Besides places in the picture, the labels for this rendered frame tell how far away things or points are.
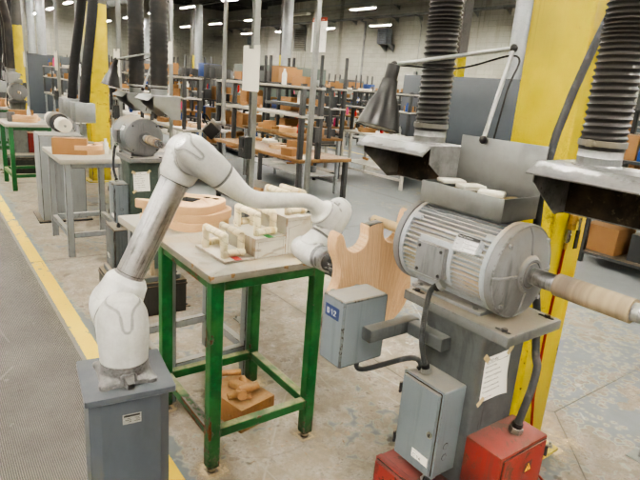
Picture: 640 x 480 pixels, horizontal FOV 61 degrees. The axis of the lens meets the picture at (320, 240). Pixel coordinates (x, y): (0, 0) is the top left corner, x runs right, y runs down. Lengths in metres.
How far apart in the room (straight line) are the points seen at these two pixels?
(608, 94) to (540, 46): 1.15
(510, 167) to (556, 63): 0.96
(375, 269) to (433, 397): 0.49
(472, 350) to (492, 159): 0.53
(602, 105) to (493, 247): 0.40
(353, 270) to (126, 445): 0.93
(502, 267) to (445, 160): 0.44
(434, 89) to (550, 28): 0.89
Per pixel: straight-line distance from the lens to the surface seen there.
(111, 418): 1.91
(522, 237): 1.43
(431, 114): 1.72
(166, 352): 2.86
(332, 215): 2.04
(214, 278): 2.15
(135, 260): 1.98
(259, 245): 2.35
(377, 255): 1.77
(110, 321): 1.83
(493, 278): 1.39
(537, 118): 2.49
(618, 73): 1.40
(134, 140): 3.86
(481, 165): 1.63
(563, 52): 2.46
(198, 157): 1.78
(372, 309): 1.54
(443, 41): 1.73
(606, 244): 6.71
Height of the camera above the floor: 1.67
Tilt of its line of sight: 16 degrees down
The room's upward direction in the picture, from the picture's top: 4 degrees clockwise
